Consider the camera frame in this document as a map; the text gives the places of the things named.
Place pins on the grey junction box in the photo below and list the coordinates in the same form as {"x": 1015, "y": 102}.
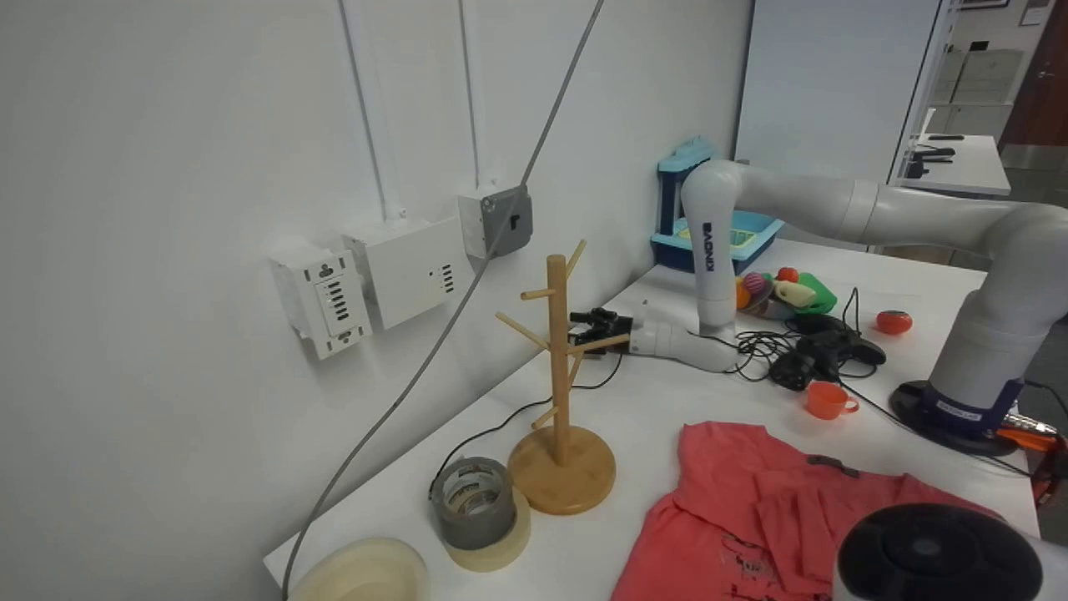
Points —
{"x": 495, "y": 223}

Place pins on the cream bowl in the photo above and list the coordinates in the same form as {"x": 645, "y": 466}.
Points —
{"x": 354, "y": 574}

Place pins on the blue drawer rack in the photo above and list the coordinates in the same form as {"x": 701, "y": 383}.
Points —
{"x": 672, "y": 180}

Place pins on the yellow toy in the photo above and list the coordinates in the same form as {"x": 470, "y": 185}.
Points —
{"x": 791, "y": 295}

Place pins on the green toy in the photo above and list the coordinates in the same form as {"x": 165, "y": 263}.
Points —
{"x": 821, "y": 295}

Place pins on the orange clamp with silver bar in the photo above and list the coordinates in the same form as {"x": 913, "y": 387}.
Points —
{"x": 1022, "y": 436}

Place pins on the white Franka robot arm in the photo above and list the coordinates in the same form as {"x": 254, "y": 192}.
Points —
{"x": 1003, "y": 323}

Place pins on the white plug adapter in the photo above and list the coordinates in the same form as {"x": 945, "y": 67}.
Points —
{"x": 321, "y": 300}

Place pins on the white desk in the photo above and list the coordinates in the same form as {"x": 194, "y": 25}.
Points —
{"x": 969, "y": 170}

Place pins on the black round robot base plate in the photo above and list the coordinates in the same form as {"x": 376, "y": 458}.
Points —
{"x": 908, "y": 404}

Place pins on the white wall socket box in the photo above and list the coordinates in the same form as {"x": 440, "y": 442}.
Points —
{"x": 413, "y": 273}

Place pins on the red tomato toy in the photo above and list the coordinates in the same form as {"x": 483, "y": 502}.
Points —
{"x": 892, "y": 323}

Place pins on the white board panel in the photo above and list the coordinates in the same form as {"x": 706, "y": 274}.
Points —
{"x": 835, "y": 77}

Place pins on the black desk item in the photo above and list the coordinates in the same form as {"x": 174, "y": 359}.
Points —
{"x": 929, "y": 162}

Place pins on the white elbow-shaped tube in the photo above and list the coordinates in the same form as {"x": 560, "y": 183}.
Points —
{"x": 714, "y": 236}

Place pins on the cream tape roll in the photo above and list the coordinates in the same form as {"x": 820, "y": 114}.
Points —
{"x": 502, "y": 553}

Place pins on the brown door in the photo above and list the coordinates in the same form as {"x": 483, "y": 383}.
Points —
{"x": 1039, "y": 102}

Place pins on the wooden mug tree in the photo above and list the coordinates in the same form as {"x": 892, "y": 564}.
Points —
{"x": 556, "y": 370}

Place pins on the orange cup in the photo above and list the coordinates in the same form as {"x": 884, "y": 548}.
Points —
{"x": 827, "y": 401}

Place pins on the coral printed T-shirt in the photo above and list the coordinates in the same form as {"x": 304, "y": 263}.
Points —
{"x": 735, "y": 502}

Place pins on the small black device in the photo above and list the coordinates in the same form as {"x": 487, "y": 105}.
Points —
{"x": 601, "y": 332}

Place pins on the light blue tray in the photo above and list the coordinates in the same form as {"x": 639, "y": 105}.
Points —
{"x": 756, "y": 236}

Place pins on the purple toy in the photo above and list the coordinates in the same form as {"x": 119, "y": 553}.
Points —
{"x": 756, "y": 284}

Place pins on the small red toy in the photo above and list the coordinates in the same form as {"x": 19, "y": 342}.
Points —
{"x": 790, "y": 274}

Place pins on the orange toy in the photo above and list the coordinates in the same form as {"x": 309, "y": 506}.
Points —
{"x": 744, "y": 295}

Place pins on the white wall conduit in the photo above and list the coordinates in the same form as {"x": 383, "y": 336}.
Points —
{"x": 363, "y": 112}
{"x": 470, "y": 89}

